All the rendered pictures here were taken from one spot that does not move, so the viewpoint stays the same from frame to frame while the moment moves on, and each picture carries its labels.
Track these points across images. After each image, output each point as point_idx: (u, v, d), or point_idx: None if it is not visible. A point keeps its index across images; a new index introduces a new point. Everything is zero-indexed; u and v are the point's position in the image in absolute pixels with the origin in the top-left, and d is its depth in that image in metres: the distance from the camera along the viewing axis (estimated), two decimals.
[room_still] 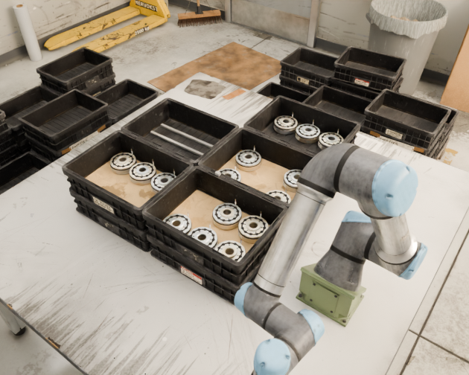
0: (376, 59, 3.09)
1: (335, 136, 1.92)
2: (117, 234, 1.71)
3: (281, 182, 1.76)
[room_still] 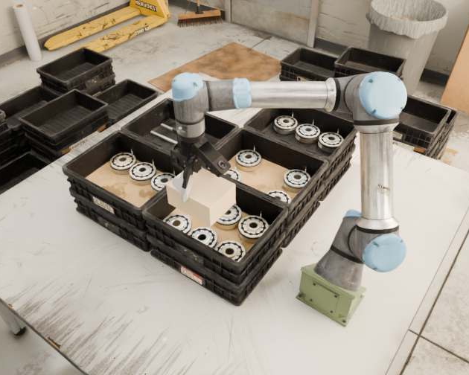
0: (376, 59, 3.09)
1: (335, 136, 1.92)
2: (117, 234, 1.71)
3: (281, 182, 1.76)
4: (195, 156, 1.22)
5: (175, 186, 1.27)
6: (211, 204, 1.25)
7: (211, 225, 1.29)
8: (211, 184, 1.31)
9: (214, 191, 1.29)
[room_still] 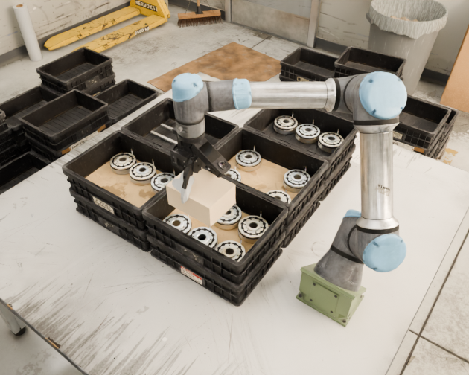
0: (376, 59, 3.09)
1: (335, 136, 1.92)
2: (117, 234, 1.71)
3: (281, 182, 1.76)
4: (195, 157, 1.22)
5: (175, 187, 1.27)
6: (211, 204, 1.25)
7: (211, 225, 1.29)
8: (211, 184, 1.31)
9: (214, 191, 1.29)
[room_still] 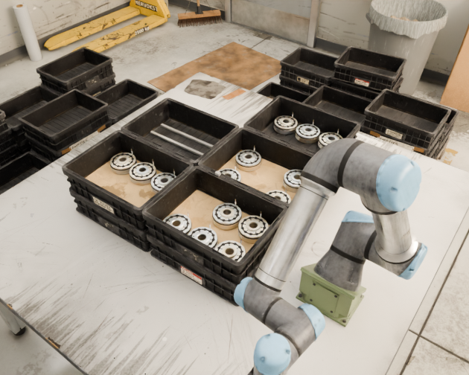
0: (376, 59, 3.09)
1: (335, 136, 1.92)
2: (117, 234, 1.71)
3: (281, 182, 1.76)
4: None
5: None
6: None
7: None
8: None
9: None
